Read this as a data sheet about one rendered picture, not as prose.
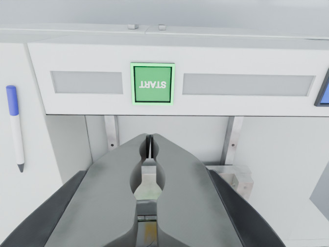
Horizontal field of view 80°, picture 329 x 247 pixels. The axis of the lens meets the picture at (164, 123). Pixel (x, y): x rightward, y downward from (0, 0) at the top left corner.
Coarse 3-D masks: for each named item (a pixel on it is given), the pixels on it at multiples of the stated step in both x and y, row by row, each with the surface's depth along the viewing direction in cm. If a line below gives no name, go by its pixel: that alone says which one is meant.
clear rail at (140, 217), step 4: (140, 216) 48; (144, 216) 48; (148, 216) 48; (152, 216) 48; (156, 216) 48; (140, 220) 47; (144, 220) 47; (148, 220) 47; (152, 220) 48; (156, 220) 48
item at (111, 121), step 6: (108, 120) 41; (114, 120) 41; (108, 126) 41; (114, 126) 41; (108, 132) 42; (114, 132) 42; (108, 138) 43; (114, 138) 43; (108, 144) 43; (114, 144) 43
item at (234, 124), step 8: (232, 120) 43; (240, 120) 42; (232, 128) 43; (240, 128) 43; (232, 136) 44; (224, 144) 47; (232, 144) 45; (224, 152) 47; (232, 152) 46; (224, 160) 47; (232, 160) 47
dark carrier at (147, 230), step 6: (138, 222) 48; (144, 222) 48; (150, 222) 48; (156, 222) 48; (138, 228) 49; (144, 228) 49; (150, 228) 49; (156, 228) 49; (138, 234) 50; (144, 234) 51; (150, 234) 51; (156, 234) 51; (138, 240) 52; (144, 240) 52; (150, 240) 52; (156, 240) 52; (138, 246) 53; (144, 246) 53; (150, 246) 53; (156, 246) 53
